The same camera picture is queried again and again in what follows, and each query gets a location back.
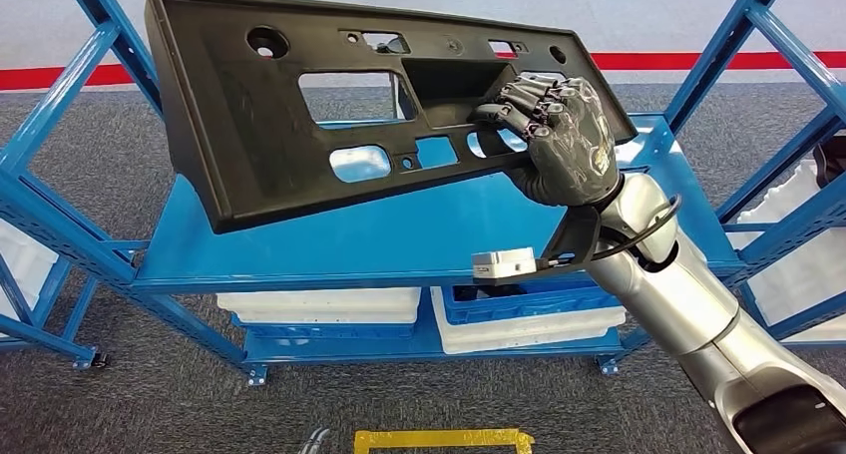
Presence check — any blue plastic crate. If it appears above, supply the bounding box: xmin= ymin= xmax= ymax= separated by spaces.
xmin=441 ymin=279 xmax=623 ymax=326

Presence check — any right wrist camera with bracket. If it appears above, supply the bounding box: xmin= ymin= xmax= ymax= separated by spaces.
xmin=471 ymin=205 xmax=603 ymax=287

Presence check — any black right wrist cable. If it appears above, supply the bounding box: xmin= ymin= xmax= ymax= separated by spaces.
xmin=538 ymin=194 xmax=683 ymax=270

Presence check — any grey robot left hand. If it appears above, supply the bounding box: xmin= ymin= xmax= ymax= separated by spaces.
xmin=297 ymin=427 xmax=332 ymax=454

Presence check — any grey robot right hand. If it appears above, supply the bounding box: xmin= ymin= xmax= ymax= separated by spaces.
xmin=467 ymin=74 xmax=626 ymax=209

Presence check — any black plastic panel part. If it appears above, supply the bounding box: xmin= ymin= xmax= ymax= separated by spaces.
xmin=144 ymin=0 xmax=639 ymax=235

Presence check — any black part in crate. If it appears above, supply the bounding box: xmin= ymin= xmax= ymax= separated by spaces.
xmin=452 ymin=283 xmax=530 ymax=303

